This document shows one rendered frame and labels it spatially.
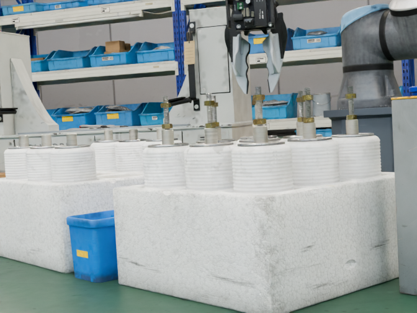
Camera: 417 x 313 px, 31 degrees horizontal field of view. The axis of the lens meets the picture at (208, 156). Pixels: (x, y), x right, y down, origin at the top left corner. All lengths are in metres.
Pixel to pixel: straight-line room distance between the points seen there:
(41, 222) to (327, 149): 0.66
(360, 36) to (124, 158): 0.62
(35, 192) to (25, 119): 2.38
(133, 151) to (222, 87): 1.64
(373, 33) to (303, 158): 0.56
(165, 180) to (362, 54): 0.62
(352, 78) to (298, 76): 8.03
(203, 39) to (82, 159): 1.93
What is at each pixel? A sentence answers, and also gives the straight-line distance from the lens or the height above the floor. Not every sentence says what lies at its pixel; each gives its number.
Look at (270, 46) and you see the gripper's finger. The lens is 1.15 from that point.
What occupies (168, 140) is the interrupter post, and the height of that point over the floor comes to 0.26.
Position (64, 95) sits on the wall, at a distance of 11.04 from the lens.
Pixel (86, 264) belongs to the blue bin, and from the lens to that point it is 1.45.
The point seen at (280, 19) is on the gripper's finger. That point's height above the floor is 0.45.
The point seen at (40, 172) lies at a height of 0.20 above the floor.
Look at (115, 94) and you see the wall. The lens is 10.64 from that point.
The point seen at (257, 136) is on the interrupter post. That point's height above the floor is 0.27.
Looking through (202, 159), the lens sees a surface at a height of 0.23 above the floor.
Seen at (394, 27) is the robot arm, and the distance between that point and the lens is 1.69.
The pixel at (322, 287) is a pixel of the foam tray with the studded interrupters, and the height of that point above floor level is 0.02.
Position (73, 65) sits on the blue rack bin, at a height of 0.82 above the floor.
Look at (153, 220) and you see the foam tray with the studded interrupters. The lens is 1.28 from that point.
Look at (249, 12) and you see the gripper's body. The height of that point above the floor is 0.45.
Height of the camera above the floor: 0.30
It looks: 3 degrees down
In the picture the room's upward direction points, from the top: 3 degrees counter-clockwise
